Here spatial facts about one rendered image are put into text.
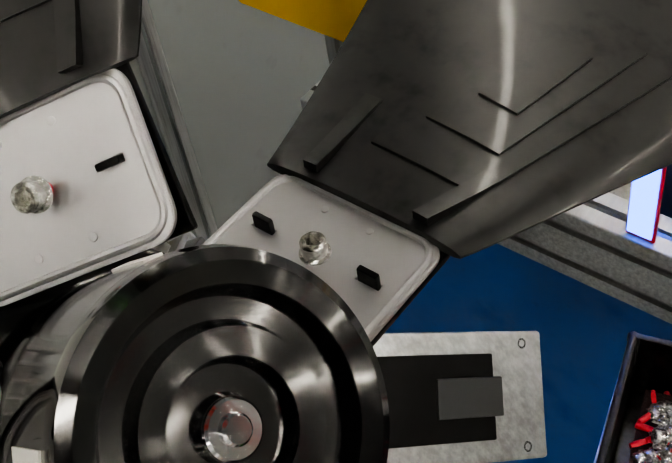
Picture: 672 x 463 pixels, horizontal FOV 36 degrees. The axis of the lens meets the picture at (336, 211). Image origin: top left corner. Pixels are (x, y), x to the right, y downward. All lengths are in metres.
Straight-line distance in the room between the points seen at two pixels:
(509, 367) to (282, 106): 1.06
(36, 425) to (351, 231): 0.17
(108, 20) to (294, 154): 0.13
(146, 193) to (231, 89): 1.14
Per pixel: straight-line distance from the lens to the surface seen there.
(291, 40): 1.58
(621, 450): 0.81
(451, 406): 0.57
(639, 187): 0.82
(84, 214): 0.38
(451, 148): 0.46
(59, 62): 0.37
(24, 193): 0.38
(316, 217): 0.44
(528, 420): 0.61
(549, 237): 0.91
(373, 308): 0.41
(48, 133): 0.39
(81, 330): 0.32
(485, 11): 0.52
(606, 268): 0.90
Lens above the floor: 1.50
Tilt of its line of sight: 46 degrees down
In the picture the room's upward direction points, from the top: 10 degrees counter-clockwise
